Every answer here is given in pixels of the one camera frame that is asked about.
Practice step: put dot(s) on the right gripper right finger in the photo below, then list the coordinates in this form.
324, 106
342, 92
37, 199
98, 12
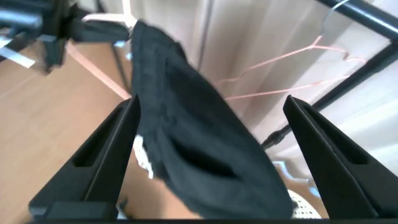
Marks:
335, 186

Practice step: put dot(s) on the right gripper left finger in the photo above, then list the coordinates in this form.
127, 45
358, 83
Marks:
93, 174

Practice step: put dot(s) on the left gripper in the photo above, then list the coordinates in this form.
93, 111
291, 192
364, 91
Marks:
56, 37

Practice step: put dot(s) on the black garment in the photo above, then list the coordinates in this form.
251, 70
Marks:
192, 124

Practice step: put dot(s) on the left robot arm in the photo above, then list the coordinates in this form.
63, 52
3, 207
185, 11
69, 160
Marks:
18, 18

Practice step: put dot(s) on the white laundry basket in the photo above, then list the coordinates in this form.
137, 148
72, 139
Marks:
303, 208

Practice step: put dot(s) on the black clothes rack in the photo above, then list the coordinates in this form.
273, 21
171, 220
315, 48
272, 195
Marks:
367, 15

